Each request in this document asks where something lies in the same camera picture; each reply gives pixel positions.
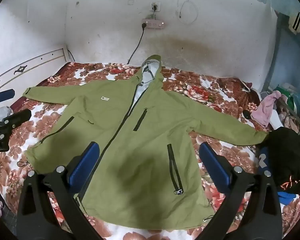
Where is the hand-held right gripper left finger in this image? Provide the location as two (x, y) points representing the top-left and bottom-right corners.
(16, 141), (103, 240)

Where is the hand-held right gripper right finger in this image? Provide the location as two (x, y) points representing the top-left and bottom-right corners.
(199, 142), (283, 240)

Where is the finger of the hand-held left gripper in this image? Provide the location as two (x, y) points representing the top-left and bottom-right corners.
(0, 109), (32, 140)
(0, 89), (15, 109)

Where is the green hooded jacket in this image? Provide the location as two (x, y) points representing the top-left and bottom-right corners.
(22, 54), (270, 230)

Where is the grey crumpled cloth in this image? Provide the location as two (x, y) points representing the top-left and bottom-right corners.
(0, 106), (12, 122)

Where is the white headboard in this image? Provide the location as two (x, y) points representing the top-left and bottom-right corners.
(0, 47), (67, 98)

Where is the floral blanket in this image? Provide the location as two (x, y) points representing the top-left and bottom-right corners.
(0, 61), (300, 240)

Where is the black garment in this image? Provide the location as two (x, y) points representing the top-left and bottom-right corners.
(259, 127), (300, 194)

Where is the pink cloth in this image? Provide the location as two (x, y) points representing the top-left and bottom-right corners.
(251, 90), (282, 128)

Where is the blue cloth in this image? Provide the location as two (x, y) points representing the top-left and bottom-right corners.
(277, 191), (300, 205)

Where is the green cloth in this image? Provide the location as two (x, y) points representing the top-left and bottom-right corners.
(275, 85), (300, 113)

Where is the cream striped cloth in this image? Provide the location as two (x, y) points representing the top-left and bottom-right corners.
(289, 9), (300, 34)

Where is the thin white wire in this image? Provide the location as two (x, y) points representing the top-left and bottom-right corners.
(199, 74), (222, 93)

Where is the black power cable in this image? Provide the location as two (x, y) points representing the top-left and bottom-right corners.
(127, 23), (147, 65)

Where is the white looped cable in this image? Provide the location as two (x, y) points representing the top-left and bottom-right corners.
(174, 0), (199, 25)

